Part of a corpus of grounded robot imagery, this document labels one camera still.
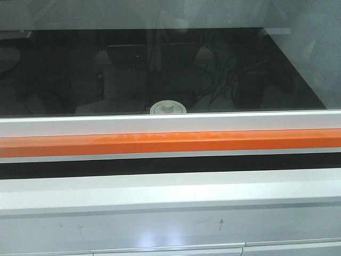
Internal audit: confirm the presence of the glass jar with white lid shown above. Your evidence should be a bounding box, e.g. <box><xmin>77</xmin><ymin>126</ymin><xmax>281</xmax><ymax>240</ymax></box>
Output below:
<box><xmin>150</xmin><ymin>100</ymin><xmax>187</xmax><ymax>115</ymax></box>

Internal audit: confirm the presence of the orange sash handle bar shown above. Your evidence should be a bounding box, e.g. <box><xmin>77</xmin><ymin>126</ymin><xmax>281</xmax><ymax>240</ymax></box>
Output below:
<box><xmin>1</xmin><ymin>129</ymin><xmax>340</xmax><ymax>158</ymax></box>

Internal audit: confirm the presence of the glass fume hood sash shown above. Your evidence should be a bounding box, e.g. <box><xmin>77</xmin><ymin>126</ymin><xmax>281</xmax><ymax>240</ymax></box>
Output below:
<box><xmin>1</xmin><ymin>1</ymin><xmax>340</xmax><ymax>138</ymax></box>

